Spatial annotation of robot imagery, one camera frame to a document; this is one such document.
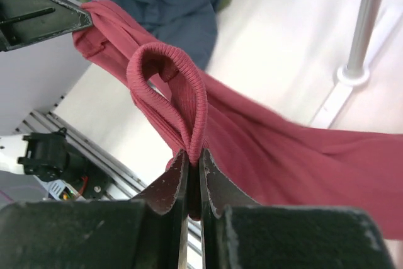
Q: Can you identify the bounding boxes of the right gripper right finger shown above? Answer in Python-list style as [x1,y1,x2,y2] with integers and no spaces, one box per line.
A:
[199,149,258,268]

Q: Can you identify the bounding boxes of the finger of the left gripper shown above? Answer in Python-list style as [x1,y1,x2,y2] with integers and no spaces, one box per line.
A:
[1,0,93,52]

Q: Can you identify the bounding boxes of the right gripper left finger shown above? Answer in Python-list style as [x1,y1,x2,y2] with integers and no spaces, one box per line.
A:
[125,151,189,268]

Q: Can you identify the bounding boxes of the maroon tank top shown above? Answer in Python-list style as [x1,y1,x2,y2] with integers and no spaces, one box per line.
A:
[73,0,402,239]

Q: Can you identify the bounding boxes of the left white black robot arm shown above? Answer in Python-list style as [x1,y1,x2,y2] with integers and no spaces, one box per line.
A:
[1,0,93,183]

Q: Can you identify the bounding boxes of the blue tank top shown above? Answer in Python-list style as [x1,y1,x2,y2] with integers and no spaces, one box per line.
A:
[89,0,218,70]

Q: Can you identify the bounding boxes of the silver clothes rack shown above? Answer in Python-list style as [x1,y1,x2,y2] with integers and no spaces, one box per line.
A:
[310,0,382,129]

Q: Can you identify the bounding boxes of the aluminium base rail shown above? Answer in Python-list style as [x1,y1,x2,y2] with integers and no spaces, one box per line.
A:
[14,111,203,268]

